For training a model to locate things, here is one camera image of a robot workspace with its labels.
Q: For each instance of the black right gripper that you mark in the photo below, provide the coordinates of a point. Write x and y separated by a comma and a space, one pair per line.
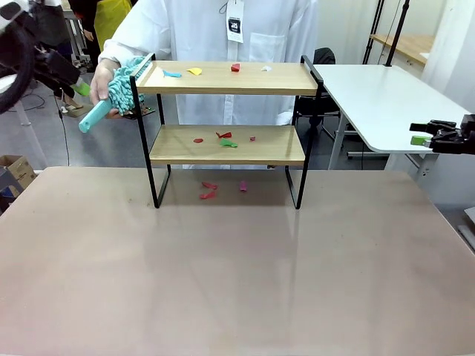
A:
454, 142

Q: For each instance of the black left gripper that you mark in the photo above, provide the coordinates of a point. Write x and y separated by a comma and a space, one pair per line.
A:
55, 70

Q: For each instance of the teal microfiber duster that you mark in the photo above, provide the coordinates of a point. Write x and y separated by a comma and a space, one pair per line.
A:
122, 89

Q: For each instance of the blue paper scrap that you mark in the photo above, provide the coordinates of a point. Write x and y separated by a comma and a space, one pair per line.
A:
172, 74

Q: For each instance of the yellow paper scrap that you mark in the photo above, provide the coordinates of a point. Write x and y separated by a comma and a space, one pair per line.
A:
194, 71

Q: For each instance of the long red paper scrap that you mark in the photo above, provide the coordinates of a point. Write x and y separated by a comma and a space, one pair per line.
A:
223, 135

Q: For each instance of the green paper scrap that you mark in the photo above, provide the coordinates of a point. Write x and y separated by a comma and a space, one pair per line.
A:
228, 143

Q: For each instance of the person's right forearm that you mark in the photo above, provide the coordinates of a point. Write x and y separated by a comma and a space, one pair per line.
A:
122, 46

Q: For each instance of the black and wood shelf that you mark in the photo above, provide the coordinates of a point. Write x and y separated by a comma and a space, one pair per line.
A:
230, 79

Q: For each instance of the person's right hand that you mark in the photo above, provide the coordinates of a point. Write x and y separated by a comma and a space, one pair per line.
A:
97, 83

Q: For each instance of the grey floor mat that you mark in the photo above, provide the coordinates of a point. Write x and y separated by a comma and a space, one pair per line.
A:
76, 111

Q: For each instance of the white side table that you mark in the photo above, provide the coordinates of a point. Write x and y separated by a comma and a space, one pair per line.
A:
378, 96

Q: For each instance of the person in dark clothes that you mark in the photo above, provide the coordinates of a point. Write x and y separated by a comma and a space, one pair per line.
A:
55, 22

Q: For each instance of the white desk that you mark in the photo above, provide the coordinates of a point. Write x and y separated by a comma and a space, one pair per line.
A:
6, 85

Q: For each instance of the person in yellow apron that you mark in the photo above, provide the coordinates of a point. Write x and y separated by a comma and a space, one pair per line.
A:
111, 18

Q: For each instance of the wooden background table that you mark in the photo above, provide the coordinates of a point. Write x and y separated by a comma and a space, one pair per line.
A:
408, 42

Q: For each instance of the grey metal plate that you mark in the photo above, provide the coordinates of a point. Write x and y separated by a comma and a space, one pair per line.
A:
468, 222

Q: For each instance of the black stand pole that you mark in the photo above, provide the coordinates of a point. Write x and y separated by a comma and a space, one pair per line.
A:
396, 35

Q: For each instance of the brown cardboard box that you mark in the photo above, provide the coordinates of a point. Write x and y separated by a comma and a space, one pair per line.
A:
15, 170

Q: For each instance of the black tripod legs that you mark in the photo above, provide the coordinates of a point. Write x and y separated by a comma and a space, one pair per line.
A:
374, 26

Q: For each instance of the black office chair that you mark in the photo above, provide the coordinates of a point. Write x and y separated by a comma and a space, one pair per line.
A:
324, 55

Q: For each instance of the person in white coat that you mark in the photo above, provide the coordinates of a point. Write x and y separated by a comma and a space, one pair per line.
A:
208, 33

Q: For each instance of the white name badge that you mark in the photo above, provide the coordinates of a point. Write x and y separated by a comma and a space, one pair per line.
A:
235, 29

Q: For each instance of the magenta paper scrap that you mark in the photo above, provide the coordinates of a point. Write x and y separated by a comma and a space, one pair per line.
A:
243, 185

